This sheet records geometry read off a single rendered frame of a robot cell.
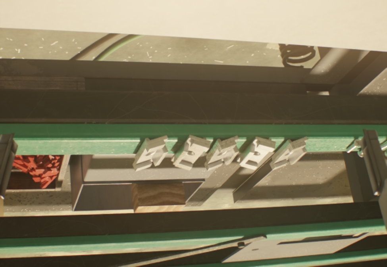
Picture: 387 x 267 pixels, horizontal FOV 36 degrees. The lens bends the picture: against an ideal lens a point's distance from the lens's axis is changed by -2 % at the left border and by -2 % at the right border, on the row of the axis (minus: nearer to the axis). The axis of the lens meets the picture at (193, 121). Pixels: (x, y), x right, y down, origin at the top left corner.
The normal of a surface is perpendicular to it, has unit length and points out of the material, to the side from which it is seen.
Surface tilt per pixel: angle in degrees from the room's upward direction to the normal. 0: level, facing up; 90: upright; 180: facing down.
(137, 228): 90
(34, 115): 90
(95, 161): 0
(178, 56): 0
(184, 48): 0
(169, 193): 90
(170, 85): 90
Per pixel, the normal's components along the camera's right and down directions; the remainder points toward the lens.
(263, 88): 0.29, -0.41
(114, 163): 0.12, 0.91
